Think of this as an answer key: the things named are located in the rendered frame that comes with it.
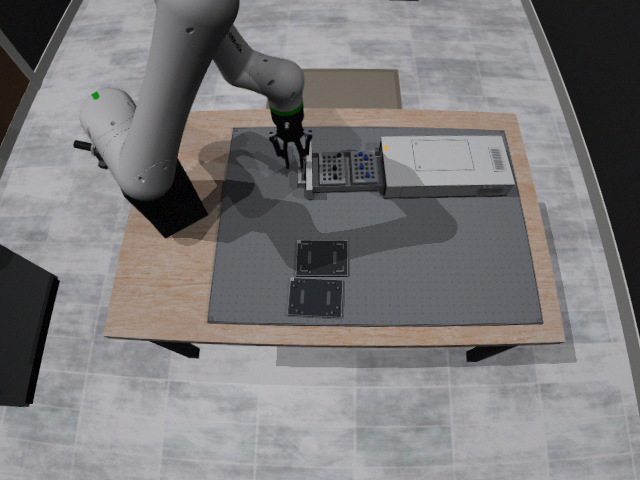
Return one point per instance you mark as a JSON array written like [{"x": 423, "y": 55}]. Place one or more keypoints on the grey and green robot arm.
[{"x": 140, "y": 144}]

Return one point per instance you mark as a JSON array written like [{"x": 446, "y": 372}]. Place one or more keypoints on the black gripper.
[{"x": 296, "y": 133}]

